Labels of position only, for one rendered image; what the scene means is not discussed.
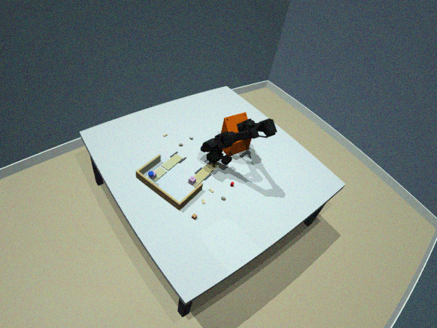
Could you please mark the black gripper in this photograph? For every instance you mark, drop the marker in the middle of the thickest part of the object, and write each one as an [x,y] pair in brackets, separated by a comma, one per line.
[225,159]

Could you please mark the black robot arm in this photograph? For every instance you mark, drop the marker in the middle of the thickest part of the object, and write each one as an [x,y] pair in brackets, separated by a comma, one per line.
[247,129]

